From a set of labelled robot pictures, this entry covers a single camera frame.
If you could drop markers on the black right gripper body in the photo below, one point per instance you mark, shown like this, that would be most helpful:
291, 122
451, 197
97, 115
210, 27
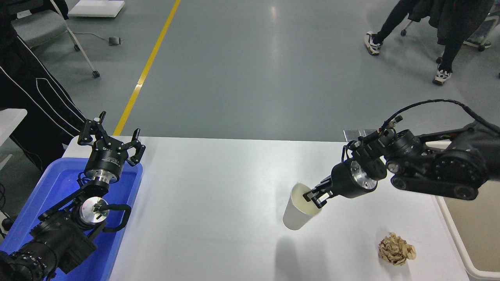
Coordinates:
343, 181

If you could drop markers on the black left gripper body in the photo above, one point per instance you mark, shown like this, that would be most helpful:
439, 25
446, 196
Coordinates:
105, 160

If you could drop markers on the white paper cup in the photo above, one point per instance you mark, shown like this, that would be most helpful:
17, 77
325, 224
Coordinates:
295, 218

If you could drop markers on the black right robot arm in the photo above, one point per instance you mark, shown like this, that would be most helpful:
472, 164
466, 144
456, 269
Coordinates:
457, 168

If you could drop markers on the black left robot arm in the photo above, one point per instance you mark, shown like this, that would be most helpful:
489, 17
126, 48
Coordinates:
58, 238

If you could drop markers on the crumpled tan paper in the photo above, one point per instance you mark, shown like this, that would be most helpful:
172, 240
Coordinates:
395, 249

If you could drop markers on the blue plastic tray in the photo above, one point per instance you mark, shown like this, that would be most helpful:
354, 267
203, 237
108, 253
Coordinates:
47, 187

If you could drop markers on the person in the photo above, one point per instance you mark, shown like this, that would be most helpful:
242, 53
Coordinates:
449, 58
23, 86

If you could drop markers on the small white table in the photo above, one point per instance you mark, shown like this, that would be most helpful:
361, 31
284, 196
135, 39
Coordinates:
9, 121

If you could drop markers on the dark foot pedal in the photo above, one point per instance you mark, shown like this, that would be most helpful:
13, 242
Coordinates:
115, 41

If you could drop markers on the grey office chair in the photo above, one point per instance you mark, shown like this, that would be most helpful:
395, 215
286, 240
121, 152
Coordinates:
39, 27

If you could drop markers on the white flat platform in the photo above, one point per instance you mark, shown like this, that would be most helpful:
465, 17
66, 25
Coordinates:
97, 8

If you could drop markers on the large pale bin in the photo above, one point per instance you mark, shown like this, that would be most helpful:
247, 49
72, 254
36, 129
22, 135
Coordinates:
480, 234

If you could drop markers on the white-legged swivel chair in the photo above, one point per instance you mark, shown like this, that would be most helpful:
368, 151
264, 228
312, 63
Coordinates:
478, 43

